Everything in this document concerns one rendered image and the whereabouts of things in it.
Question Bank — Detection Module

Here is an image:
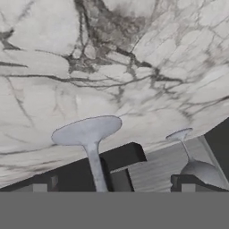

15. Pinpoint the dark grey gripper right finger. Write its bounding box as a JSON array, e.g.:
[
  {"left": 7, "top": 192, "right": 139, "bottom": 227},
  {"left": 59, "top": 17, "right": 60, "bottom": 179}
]
[{"left": 170, "top": 174, "right": 229, "bottom": 193}]

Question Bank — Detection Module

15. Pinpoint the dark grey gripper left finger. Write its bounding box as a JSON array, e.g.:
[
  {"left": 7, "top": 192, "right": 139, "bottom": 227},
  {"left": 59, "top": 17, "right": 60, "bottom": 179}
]
[{"left": 18, "top": 174, "right": 59, "bottom": 193}]

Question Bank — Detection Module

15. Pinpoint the clear wine glass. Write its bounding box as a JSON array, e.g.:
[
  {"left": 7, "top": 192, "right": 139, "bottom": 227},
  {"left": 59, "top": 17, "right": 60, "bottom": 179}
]
[
  {"left": 165, "top": 127, "right": 228, "bottom": 191},
  {"left": 50, "top": 114, "right": 123, "bottom": 193}
]

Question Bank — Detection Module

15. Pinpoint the grey ribbed cabinet panel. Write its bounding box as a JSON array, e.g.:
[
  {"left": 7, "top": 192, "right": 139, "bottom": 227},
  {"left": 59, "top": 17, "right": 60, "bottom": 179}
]
[{"left": 127, "top": 135, "right": 223, "bottom": 193}]

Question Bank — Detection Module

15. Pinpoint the dark cabinet block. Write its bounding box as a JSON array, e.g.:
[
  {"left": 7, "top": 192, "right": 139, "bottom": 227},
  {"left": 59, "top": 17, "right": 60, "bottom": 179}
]
[{"left": 98, "top": 141, "right": 148, "bottom": 193}]

